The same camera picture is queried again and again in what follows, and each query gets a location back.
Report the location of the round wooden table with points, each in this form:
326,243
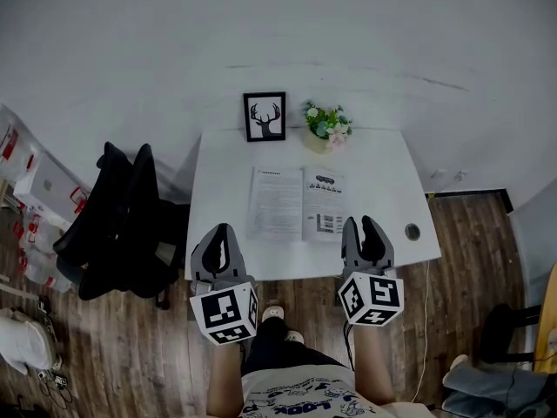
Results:
548,320

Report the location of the black framed deer picture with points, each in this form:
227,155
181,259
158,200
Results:
264,116

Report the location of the pile of empty water bottles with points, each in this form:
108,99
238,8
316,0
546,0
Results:
39,251

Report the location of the person's printed white shirt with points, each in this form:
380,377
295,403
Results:
304,394

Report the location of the white wall socket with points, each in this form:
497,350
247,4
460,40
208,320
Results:
438,173
460,175

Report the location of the person's black shorts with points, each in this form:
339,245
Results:
278,346

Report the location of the black stool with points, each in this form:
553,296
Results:
498,333

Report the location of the person's right forearm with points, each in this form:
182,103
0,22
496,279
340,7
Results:
374,364

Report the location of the black mesh office chair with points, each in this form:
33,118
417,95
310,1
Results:
122,224

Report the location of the white water dispenser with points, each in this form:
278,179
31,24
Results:
48,185

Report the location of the person's beige slipper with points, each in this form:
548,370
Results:
273,312
294,337

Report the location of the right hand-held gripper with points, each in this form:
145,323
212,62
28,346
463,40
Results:
378,296

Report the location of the white bag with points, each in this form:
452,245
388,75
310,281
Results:
24,342

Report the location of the large clear water bottle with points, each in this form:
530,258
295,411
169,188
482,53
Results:
15,142

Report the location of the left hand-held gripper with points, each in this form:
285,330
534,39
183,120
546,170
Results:
222,312

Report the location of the grey cover book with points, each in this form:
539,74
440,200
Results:
276,203

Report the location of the potted artificial flower plant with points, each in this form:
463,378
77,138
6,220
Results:
326,124

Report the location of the person's left forearm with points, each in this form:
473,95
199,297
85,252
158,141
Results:
224,381

